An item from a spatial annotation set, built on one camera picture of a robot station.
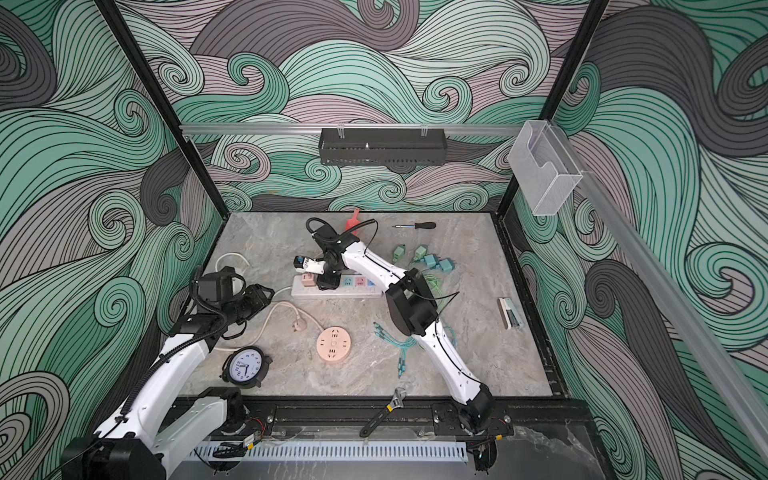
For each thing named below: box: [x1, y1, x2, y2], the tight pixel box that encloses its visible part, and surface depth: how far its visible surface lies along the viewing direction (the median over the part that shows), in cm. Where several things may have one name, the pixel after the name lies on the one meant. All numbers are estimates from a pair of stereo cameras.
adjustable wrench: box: [359, 387, 407, 438], surface depth 76 cm
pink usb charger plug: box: [301, 273, 316, 287], surface depth 94 cm
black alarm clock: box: [219, 346, 273, 389], surface depth 81 cm
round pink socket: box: [316, 326, 352, 363], surface depth 85 cm
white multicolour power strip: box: [291, 275, 385, 299], surface depth 97 cm
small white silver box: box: [497, 297, 524, 330], surface depth 92 cm
